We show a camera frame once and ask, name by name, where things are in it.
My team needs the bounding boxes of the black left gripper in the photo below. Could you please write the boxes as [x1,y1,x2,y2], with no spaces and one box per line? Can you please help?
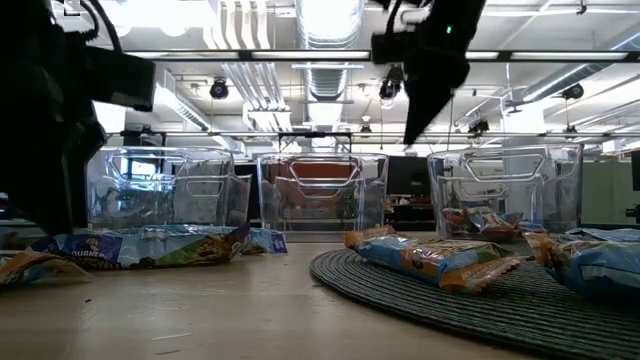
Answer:
[0,32,109,237]

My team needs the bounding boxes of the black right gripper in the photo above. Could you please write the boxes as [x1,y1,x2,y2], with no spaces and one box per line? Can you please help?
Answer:
[402,22,481,147]

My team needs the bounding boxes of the blue green Quaker granola bar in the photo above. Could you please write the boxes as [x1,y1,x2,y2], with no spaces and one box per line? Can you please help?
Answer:
[28,223,252,272]

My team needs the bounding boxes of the red blue granola bar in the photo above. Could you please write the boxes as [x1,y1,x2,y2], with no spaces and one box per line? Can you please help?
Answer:
[465,206,524,244]

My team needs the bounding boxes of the blue orange snack packet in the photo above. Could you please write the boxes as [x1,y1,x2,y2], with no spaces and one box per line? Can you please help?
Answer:
[353,233,529,296]

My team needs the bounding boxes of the black monitor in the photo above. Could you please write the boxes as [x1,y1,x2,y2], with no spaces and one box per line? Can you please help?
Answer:
[387,155,432,199]

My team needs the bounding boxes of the orange sofa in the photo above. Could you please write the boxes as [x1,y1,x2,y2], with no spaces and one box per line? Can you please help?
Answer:
[263,160,362,211]

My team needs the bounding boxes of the clear plastic bin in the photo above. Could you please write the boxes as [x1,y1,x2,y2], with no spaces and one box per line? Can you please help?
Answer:
[85,146,252,232]
[256,152,390,234]
[427,143,585,241]

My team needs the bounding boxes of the grey round woven placemat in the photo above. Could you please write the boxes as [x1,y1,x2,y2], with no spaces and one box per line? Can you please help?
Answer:
[309,238,640,360]

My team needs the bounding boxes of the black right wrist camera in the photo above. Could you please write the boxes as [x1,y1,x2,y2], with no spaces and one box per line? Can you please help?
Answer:
[369,30,419,66]

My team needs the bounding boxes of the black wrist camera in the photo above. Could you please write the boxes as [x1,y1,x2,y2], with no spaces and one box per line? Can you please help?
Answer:
[369,30,419,66]
[82,46,157,113]

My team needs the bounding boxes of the silver ventilation duct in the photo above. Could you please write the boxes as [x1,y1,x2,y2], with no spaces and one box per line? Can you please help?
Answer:
[294,0,366,104]

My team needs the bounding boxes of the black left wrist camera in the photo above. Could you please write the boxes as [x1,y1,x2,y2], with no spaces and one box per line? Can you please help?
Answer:
[82,46,157,113]

